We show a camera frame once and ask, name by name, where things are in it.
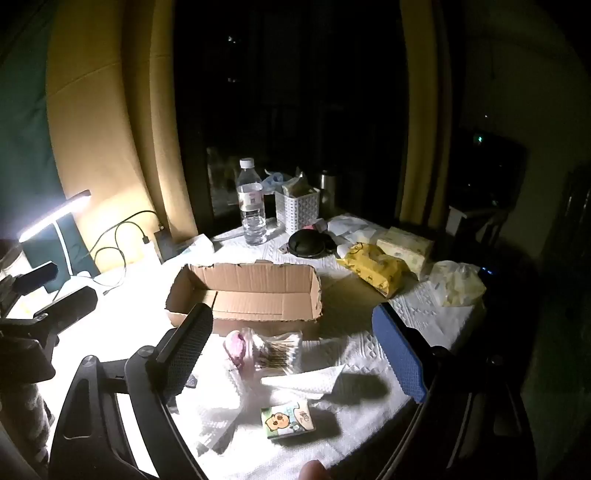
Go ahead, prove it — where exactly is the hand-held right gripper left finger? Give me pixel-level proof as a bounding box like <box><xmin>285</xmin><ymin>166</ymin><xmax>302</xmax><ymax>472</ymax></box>
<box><xmin>48</xmin><ymin>302</ymin><xmax>214</xmax><ymax>480</ymax></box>

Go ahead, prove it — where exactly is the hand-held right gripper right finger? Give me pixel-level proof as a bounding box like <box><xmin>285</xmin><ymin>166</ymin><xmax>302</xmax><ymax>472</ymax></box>
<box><xmin>372</xmin><ymin>302</ymin><xmax>539</xmax><ymax>480</ymax></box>

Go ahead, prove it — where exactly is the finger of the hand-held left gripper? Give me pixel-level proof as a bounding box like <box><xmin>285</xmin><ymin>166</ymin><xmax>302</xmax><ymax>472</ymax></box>
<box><xmin>0</xmin><ymin>261</ymin><xmax>59</xmax><ymax>298</ymax></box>
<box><xmin>0</xmin><ymin>285</ymin><xmax>99</xmax><ymax>354</ymax></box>

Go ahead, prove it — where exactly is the pink packaged item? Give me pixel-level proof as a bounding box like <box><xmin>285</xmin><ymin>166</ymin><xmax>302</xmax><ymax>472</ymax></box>
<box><xmin>222</xmin><ymin>330</ymin><xmax>253</xmax><ymax>370</ymax></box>

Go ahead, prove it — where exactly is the white paper towel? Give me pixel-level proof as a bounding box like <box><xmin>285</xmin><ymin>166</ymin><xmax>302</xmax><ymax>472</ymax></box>
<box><xmin>261</xmin><ymin>364</ymin><xmax>347</xmax><ymax>400</ymax></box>
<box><xmin>178</xmin><ymin>369</ymin><xmax>264</xmax><ymax>455</ymax></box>

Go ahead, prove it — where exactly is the brown cardboard box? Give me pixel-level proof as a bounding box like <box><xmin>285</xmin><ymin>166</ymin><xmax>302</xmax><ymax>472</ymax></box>
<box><xmin>165</xmin><ymin>261</ymin><xmax>324</xmax><ymax>340</ymax></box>

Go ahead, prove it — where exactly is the bag of cotton swabs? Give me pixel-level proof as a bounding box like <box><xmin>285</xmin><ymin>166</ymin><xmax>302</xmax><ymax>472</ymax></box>
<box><xmin>247</xmin><ymin>328</ymin><xmax>305</xmax><ymax>374</ymax></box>

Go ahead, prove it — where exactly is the cartoon printed tissue pack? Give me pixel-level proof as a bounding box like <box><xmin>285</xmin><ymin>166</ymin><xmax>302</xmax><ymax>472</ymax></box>
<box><xmin>260</xmin><ymin>399</ymin><xmax>320</xmax><ymax>445</ymax></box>

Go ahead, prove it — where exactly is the person's left forearm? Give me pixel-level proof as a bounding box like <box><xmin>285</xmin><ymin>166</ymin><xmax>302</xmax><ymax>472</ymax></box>
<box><xmin>0</xmin><ymin>378</ymin><xmax>57</xmax><ymax>468</ymax></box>

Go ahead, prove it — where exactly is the person's right hand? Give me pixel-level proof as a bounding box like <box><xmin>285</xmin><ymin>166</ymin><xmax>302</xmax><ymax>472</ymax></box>
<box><xmin>298</xmin><ymin>459</ymin><xmax>331</xmax><ymax>480</ymax></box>

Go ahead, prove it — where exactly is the dark green board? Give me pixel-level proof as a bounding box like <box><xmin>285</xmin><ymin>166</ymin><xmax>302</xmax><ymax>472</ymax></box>
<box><xmin>23</xmin><ymin>212</ymin><xmax>100</xmax><ymax>280</ymax></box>

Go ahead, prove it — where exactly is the white LED desk lamp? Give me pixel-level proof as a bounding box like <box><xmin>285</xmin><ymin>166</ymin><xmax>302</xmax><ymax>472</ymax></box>
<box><xmin>17</xmin><ymin>189</ymin><xmax>100</xmax><ymax>298</ymax></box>

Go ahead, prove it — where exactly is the white embossed tablecloth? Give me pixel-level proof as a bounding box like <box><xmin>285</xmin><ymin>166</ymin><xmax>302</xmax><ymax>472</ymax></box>
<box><xmin>46</xmin><ymin>212</ymin><xmax>486</xmax><ymax>480</ymax></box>

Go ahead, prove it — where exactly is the yellow wet wipes pack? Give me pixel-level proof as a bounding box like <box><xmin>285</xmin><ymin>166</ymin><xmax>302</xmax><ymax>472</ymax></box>
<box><xmin>336</xmin><ymin>242</ymin><xmax>408</xmax><ymax>300</ymax></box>

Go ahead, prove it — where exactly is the clear crumpled plastic bag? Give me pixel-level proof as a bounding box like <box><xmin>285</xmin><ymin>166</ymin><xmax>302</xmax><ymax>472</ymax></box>
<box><xmin>427</xmin><ymin>260</ymin><xmax>488</xmax><ymax>308</ymax></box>

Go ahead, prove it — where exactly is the white charger plug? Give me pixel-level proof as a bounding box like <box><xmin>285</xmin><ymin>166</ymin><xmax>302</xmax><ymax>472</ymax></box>
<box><xmin>141</xmin><ymin>235</ymin><xmax>162</xmax><ymax>265</ymax></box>

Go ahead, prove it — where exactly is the pale yellow tissue box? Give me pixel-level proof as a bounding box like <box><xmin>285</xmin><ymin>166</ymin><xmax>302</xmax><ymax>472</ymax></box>
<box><xmin>375</xmin><ymin>226</ymin><xmax>435</xmax><ymax>280</ymax></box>

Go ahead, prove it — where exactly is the white and blue flat box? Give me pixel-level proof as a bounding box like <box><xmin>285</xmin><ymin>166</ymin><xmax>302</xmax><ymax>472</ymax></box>
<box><xmin>178</xmin><ymin>233</ymin><xmax>216</xmax><ymax>259</ymax></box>

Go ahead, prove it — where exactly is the black power adapter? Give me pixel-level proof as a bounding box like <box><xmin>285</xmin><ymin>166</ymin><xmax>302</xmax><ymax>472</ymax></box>
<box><xmin>154</xmin><ymin>224</ymin><xmax>185</xmax><ymax>261</ymax></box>

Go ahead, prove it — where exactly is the white crumpled cloth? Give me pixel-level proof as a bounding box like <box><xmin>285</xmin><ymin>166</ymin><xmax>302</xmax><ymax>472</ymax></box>
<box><xmin>325</xmin><ymin>213</ymin><xmax>393</xmax><ymax>245</ymax></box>

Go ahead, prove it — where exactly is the black round lid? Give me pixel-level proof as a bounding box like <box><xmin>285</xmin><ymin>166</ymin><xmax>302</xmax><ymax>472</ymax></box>
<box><xmin>287</xmin><ymin>228</ymin><xmax>336</xmax><ymax>260</ymax></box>

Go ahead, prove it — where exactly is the clear plastic water bottle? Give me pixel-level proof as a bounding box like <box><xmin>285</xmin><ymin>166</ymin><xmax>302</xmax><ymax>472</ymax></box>
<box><xmin>235</xmin><ymin>158</ymin><xmax>269</xmax><ymax>246</ymax></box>

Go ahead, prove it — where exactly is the yellow curtain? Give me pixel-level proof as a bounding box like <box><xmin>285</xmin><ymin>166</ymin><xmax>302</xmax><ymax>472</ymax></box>
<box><xmin>397</xmin><ymin>0</ymin><xmax>452</xmax><ymax>228</ymax></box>
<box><xmin>46</xmin><ymin>0</ymin><xmax>200</xmax><ymax>274</ymax></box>

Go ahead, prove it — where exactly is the white perforated plastic basket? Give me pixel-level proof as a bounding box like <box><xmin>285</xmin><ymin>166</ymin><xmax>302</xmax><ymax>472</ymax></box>
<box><xmin>274</xmin><ymin>185</ymin><xmax>322</xmax><ymax>236</ymax></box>

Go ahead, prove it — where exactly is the metal thermos flask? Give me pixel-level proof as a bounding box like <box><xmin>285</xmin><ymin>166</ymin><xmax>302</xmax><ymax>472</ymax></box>
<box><xmin>318</xmin><ymin>170</ymin><xmax>341</xmax><ymax>210</ymax></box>

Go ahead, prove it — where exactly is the blue plastic bag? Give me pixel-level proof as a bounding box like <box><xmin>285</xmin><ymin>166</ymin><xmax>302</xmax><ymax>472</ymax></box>
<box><xmin>261</xmin><ymin>171</ymin><xmax>296</xmax><ymax>195</ymax></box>

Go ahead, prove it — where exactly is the dark glass window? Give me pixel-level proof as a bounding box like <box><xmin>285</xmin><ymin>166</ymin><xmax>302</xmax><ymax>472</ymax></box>
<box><xmin>173</xmin><ymin>0</ymin><xmax>413</xmax><ymax>232</ymax></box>

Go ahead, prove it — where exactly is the black charging cable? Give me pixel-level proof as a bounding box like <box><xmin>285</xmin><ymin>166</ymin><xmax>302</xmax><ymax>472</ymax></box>
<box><xmin>88</xmin><ymin>210</ymin><xmax>164</xmax><ymax>296</ymax></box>

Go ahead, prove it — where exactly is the white furniture frame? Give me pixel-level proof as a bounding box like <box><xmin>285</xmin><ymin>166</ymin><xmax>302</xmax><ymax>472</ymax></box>
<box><xmin>447</xmin><ymin>203</ymin><xmax>505</xmax><ymax>250</ymax></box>

